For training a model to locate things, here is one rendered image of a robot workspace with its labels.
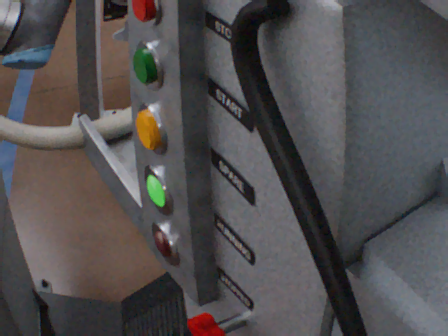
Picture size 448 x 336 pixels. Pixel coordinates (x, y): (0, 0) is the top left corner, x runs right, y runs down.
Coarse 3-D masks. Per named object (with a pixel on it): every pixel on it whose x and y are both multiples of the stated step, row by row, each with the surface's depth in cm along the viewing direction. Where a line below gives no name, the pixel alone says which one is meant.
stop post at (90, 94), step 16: (80, 0) 253; (96, 0) 255; (80, 16) 257; (96, 16) 260; (80, 32) 262; (96, 32) 264; (80, 48) 267; (96, 48) 268; (80, 64) 271; (96, 64) 272; (80, 80) 276; (96, 80) 276; (80, 96) 280; (96, 96) 280; (80, 112) 285; (96, 112) 285; (112, 112) 299
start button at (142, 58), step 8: (136, 56) 52; (144, 56) 51; (136, 64) 53; (144, 64) 51; (152, 64) 51; (136, 72) 53; (144, 72) 52; (152, 72) 51; (144, 80) 52; (152, 80) 52
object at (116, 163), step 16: (96, 144) 96; (112, 144) 102; (128, 144) 102; (96, 160) 98; (112, 160) 93; (128, 160) 100; (112, 176) 93; (128, 176) 91; (112, 192) 96; (128, 192) 90; (128, 208) 92
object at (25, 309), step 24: (0, 168) 195; (0, 192) 193; (0, 216) 189; (0, 240) 185; (0, 264) 179; (24, 264) 215; (0, 288) 174; (24, 288) 207; (48, 288) 231; (0, 312) 178; (24, 312) 198
